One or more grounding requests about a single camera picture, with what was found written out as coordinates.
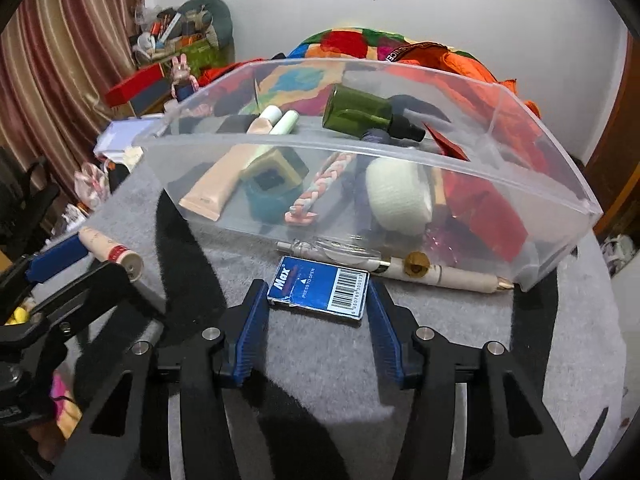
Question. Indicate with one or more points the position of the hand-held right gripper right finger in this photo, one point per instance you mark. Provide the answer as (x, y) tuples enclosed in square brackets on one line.
[(387, 335)]

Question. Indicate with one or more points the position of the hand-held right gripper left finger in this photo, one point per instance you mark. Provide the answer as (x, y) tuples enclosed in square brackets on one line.
[(247, 335)]

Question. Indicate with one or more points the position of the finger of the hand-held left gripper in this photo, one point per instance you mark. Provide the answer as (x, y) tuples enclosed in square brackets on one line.
[(95, 290), (55, 257)]

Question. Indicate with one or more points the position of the beige tube with red band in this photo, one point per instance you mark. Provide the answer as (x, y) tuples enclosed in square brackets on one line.
[(105, 247)]

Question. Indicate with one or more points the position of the small blue cardboard box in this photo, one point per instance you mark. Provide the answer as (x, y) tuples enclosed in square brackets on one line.
[(315, 285)]

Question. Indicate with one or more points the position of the white bandage roll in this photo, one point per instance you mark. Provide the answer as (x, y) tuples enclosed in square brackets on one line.
[(395, 195)]

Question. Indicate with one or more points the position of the clear plastic storage bin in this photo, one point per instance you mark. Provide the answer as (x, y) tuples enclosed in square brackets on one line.
[(540, 170)]

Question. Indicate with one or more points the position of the colourful printed cloth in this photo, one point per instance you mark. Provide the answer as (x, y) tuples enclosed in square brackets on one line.
[(65, 405)]

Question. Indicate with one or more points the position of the black chair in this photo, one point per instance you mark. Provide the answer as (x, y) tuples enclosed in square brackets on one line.
[(25, 200)]

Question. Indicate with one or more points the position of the cream pen with gold tip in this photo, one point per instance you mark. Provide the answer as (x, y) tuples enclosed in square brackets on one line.
[(450, 275)]

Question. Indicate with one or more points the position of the clear plastic pen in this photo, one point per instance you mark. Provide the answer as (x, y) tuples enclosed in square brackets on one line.
[(330, 250)]

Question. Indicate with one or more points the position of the white paper box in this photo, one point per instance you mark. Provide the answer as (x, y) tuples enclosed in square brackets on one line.
[(125, 137)]

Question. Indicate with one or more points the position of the red gift box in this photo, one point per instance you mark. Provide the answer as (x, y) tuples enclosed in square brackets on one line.
[(480, 210)]

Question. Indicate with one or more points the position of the green teal square case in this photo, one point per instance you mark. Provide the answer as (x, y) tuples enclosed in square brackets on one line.
[(272, 180)]

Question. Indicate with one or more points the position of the peach cosmetic tube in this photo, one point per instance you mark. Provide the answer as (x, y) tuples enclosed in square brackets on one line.
[(220, 180)]

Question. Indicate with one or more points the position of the long red box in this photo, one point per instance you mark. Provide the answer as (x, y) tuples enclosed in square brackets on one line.
[(135, 85)]

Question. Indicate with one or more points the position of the striped red curtain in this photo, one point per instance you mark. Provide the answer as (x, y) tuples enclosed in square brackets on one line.
[(60, 60)]

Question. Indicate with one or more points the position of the mint green tube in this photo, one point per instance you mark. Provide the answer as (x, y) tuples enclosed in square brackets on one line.
[(286, 121)]

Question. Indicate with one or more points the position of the pink bunny toy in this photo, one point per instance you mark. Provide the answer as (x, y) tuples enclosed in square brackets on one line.
[(182, 77)]

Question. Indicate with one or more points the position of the dark green glass bottle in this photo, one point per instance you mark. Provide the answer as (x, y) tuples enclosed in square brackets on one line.
[(360, 110)]

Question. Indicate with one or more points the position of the green cardboard box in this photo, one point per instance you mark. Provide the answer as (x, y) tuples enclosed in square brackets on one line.
[(195, 57)]

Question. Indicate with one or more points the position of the white bag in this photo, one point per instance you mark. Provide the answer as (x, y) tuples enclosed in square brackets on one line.
[(620, 255)]

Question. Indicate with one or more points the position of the orange jacket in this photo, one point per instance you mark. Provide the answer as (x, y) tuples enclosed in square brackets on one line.
[(465, 62)]

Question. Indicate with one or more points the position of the grey green plush pillow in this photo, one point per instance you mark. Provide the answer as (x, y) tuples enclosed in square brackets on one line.
[(217, 15)]

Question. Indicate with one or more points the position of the wooden wardrobe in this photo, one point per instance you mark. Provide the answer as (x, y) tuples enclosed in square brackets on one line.
[(617, 150)]

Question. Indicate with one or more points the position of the colourful patchwork blanket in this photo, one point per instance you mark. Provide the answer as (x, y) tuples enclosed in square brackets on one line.
[(340, 40)]

